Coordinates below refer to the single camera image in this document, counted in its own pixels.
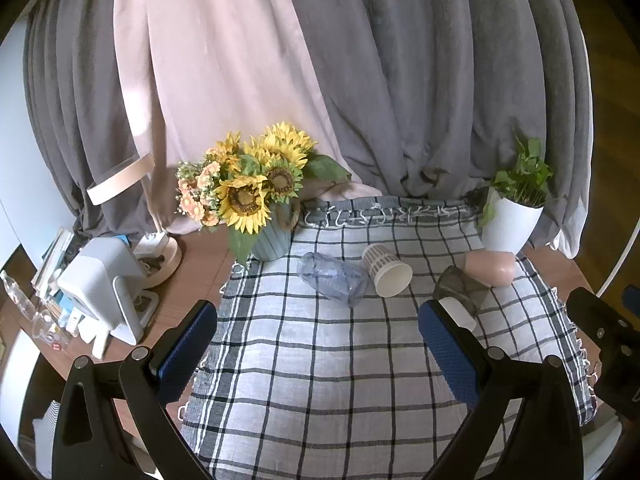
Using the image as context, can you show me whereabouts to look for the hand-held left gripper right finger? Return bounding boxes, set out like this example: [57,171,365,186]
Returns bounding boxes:
[417,298,584,480]

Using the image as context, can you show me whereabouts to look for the dark transparent cup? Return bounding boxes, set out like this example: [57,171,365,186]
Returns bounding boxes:
[432,266,491,332]

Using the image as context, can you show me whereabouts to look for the white box-shaped device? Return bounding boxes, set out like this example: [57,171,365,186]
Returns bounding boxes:
[56,237,146,346]

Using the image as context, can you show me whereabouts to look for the white plant pot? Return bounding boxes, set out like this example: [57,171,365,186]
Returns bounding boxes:
[481,186,545,256]

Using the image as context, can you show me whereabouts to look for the pink curtain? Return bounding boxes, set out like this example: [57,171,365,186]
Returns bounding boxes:
[114,0,384,237]

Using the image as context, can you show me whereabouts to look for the small clear glass jar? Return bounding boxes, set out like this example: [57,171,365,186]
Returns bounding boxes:
[32,309,72,352]

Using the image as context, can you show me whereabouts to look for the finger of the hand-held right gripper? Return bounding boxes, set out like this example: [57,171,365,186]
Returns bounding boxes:
[567,287,640,417]

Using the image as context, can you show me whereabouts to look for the sunflower bouquet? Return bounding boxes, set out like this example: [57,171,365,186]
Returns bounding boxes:
[175,121,353,267]

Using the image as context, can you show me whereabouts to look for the black white checkered cloth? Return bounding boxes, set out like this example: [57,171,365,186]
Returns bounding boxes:
[177,196,601,480]

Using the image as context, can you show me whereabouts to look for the clear blue plastic cup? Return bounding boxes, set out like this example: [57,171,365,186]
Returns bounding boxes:
[298,252,370,308]

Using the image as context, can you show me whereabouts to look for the white desk lamp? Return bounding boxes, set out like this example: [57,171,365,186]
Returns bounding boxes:
[86,154,182,289]

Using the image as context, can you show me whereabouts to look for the green leafy plant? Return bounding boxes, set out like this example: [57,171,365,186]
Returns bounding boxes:
[477,132,563,227]

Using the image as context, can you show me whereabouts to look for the grey curtain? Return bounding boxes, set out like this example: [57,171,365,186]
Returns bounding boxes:
[282,0,594,261]
[22,0,157,239]

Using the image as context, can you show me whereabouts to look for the white patterned paper cup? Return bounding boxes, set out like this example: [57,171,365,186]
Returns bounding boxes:
[362,243,413,297]

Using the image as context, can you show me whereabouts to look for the blue-grey ribbed vase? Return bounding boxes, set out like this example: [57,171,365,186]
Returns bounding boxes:
[248,201,302,262]

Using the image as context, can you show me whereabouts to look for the stack of books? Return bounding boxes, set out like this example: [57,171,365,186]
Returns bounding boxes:
[31,227,82,307]

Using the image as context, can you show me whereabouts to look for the pink cup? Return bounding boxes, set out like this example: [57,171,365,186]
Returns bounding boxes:
[462,250,516,289]

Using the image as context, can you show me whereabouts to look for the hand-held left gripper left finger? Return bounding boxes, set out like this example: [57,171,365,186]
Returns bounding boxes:
[52,300,219,480]

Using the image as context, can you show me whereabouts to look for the clear plastic bottle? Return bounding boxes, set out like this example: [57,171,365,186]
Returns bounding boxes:
[0,270,39,322]

